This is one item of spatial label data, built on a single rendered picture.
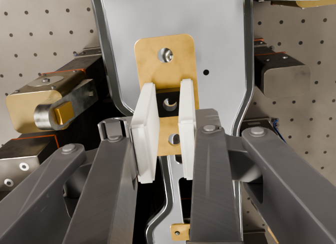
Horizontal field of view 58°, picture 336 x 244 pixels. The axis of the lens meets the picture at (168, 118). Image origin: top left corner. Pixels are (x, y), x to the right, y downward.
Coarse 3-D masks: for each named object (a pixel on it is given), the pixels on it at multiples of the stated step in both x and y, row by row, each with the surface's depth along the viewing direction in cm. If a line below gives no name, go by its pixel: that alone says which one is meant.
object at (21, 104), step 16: (96, 48) 73; (80, 64) 58; (96, 64) 61; (48, 80) 46; (64, 80) 44; (96, 80) 60; (16, 96) 41; (32, 96) 41; (48, 96) 40; (16, 112) 42; (32, 112) 41; (16, 128) 42; (32, 128) 42; (64, 128) 42
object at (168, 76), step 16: (144, 48) 19; (160, 48) 19; (176, 48) 19; (192, 48) 19; (144, 64) 20; (160, 64) 19; (176, 64) 19; (192, 64) 19; (144, 80) 20; (160, 80) 20; (176, 80) 20; (192, 80) 20; (160, 96) 19; (176, 96) 19; (160, 112) 20; (176, 112) 20; (160, 128) 21; (176, 128) 21; (160, 144) 22; (176, 144) 22
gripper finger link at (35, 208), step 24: (72, 144) 12; (48, 168) 11; (72, 168) 11; (24, 192) 10; (48, 192) 10; (0, 216) 9; (24, 216) 9; (48, 216) 10; (0, 240) 8; (24, 240) 9; (48, 240) 10
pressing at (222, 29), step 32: (96, 0) 42; (128, 0) 42; (160, 0) 42; (192, 0) 42; (224, 0) 42; (128, 32) 44; (160, 32) 44; (192, 32) 43; (224, 32) 43; (128, 64) 46; (224, 64) 45; (128, 96) 48; (224, 96) 47; (224, 128) 49; (160, 160) 51; (160, 224) 57
